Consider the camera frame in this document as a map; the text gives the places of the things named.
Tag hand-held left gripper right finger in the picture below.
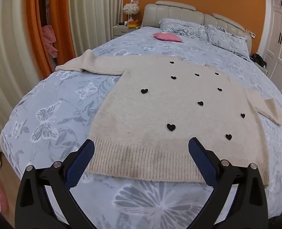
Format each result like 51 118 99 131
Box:
188 137 269 229

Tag black bag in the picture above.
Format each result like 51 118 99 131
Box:
250 53 267 69

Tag cream sweater with black hearts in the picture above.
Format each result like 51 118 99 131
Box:
55 49 282 188

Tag beige padded headboard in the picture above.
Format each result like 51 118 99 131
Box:
142 1 253 54

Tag beige pleated curtain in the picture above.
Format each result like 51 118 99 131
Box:
68 0 125 53
0 0 47 153

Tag orange curtain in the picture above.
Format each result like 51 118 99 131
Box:
24 0 76 75

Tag bed with butterfly duvet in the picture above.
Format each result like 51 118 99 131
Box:
0 25 282 229

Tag small pink cushion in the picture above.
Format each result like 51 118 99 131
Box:
153 32 184 43

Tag white feather table lamp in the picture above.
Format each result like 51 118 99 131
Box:
123 3 140 23

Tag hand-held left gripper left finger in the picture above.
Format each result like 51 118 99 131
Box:
15 139 95 229

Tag beige nightstand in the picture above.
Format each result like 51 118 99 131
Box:
113 24 141 38

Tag white wardrobe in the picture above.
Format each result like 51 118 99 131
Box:
262 0 282 90

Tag blue floral pillow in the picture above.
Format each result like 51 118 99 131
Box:
159 18 209 41
204 24 250 61

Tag pink hanging clothes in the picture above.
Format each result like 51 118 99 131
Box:
41 25 59 58

